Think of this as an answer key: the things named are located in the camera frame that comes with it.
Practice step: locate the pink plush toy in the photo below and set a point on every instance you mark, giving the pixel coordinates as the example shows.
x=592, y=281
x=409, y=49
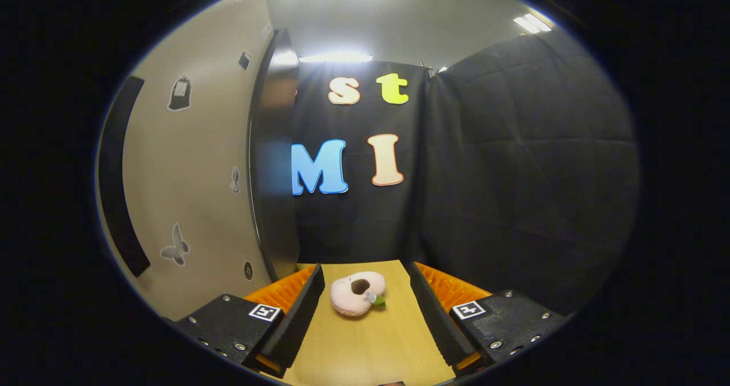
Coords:
x=348, y=300

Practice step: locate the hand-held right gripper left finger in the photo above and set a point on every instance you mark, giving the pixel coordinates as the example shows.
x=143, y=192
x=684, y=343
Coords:
x=296, y=323

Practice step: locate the ceiling light panel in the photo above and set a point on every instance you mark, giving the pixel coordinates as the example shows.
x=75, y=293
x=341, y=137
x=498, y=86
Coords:
x=532, y=23
x=336, y=57

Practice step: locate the black backdrop cloth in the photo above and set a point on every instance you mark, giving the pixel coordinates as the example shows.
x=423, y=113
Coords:
x=513, y=175

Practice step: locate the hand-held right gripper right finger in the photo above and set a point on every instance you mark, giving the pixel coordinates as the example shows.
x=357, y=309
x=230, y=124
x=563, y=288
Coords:
x=436, y=320

